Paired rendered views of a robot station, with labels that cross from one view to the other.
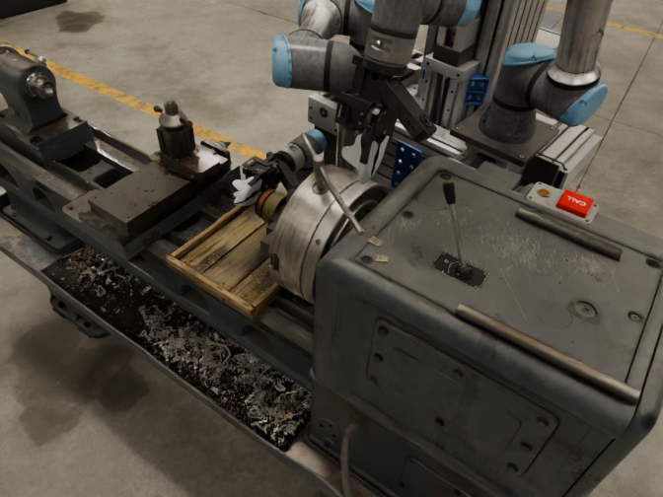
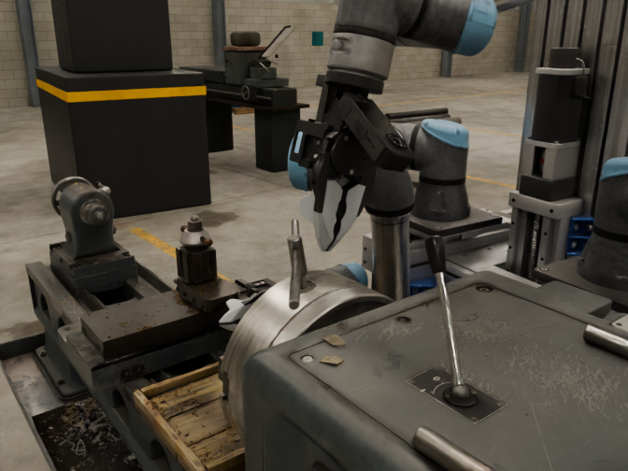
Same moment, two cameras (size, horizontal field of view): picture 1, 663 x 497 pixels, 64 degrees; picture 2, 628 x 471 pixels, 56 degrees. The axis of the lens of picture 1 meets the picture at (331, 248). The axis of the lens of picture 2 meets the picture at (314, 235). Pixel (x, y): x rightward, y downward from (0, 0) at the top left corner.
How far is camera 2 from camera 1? 0.44 m
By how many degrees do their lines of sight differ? 30
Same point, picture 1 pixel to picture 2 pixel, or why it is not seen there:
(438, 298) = (396, 422)
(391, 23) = (350, 16)
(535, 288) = (591, 439)
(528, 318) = not seen: outside the picture
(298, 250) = not seen: hidden behind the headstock
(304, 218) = (267, 321)
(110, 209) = (96, 327)
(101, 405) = not seen: outside the picture
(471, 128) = (563, 271)
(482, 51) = (587, 186)
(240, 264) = (220, 417)
